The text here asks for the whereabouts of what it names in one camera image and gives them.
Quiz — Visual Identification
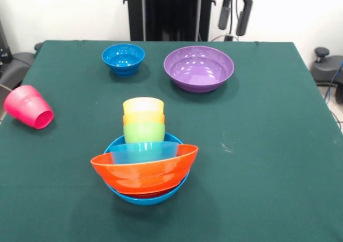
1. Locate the yellow plastic cup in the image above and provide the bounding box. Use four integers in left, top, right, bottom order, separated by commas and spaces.
122, 96, 165, 117

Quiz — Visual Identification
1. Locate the orange plastic cup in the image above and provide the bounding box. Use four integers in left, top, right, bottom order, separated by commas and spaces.
122, 113, 166, 126

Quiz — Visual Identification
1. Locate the green plastic cup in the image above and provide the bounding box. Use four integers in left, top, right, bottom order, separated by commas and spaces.
123, 122, 166, 143

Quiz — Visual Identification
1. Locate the small light blue bowl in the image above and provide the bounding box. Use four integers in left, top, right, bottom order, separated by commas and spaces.
109, 141, 180, 164

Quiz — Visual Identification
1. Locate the wide orange-red bowl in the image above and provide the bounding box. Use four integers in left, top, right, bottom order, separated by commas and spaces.
90, 144, 199, 195

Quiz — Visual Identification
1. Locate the small orange-red bowl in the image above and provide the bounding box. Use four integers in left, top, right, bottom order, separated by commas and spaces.
130, 190, 168, 199

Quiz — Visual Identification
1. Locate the large light blue bowl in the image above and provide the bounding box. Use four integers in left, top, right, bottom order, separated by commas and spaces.
103, 132, 191, 206

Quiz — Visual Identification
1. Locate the pink plastic cup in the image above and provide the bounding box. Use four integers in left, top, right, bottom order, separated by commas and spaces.
3, 85, 55, 130

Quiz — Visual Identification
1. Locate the purple plastic bowl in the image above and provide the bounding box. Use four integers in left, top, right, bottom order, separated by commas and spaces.
163, 46, 235, 95

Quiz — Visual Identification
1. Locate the small dark blue bowl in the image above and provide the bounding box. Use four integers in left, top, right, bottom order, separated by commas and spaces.
101, 43, 146, 78

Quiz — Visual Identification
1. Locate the black equipment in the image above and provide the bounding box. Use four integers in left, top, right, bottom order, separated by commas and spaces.
0, 19, 13, 63

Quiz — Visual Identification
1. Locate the dark green tablecloth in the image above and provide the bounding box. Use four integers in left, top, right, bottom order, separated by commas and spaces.
0, 40, 343, 242

